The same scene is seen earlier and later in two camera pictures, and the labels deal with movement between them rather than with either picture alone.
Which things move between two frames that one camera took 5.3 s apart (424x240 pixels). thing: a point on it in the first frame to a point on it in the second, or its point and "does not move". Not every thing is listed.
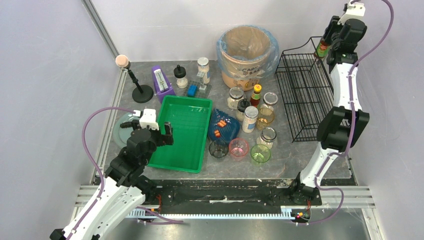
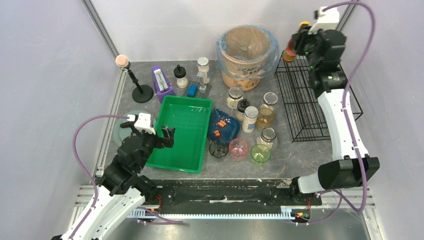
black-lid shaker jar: (242, 104) does not move
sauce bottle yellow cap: (255, 97) to (289, 54)
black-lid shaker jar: (180, 73) does not move
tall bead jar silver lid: (203, 66) does not move
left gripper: (159, 136) does not move
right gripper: (333, 29) to (298, 41)
